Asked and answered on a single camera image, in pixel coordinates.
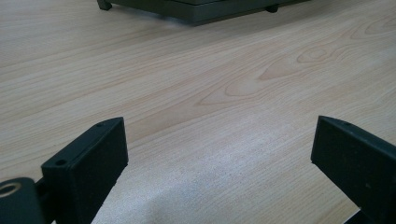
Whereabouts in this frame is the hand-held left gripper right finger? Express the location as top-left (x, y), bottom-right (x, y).
top-left (310, 115), bottom-right (396, 224)

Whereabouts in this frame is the black corner shelf rack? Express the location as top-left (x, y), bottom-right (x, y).
top-left (96, 0), bottom-right (312, 27)

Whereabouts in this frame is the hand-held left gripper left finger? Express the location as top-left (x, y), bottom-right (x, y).
top-left (41, 117), bottom-right (130, 224)

